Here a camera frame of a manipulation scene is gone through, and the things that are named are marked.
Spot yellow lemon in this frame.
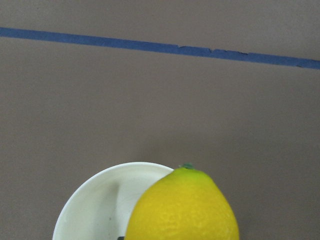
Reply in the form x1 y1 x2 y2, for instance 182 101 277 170
124 163 240 240

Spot white bowl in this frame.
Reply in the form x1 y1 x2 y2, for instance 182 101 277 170
52 162 172 240

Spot brown paper table mat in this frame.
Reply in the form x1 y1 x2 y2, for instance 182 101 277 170
0 0 320 240

